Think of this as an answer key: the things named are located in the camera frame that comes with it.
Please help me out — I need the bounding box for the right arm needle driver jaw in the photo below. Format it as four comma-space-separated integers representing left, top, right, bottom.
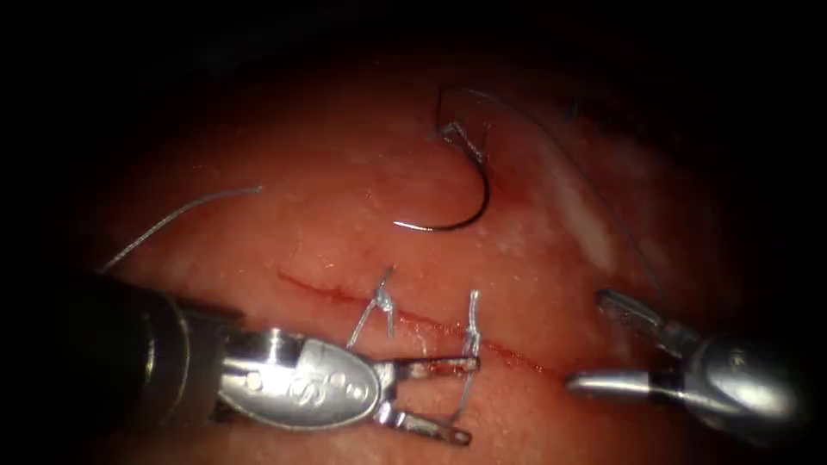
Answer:
564, 369, 686, 406
594, 288, 704, 357

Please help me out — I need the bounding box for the left arm needle driver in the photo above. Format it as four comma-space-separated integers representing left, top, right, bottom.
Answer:
216, 327, 399, 432

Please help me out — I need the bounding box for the left arm needle driver jaw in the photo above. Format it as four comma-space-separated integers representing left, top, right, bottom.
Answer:
374, 400, 473, 448
394, 356, 482, 383

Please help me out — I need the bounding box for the right arm needle driver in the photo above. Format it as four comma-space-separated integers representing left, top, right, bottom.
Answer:
680, 330, 805, 425

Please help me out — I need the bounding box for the curved steel needle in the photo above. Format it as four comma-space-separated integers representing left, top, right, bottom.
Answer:
392, 121, 492, 233

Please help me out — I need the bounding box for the tissue pad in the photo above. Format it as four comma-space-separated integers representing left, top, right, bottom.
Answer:
64, 58, 809, 465

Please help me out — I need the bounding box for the cut blue thread piece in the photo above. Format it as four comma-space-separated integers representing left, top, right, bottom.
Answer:
98, 185, 264, 274

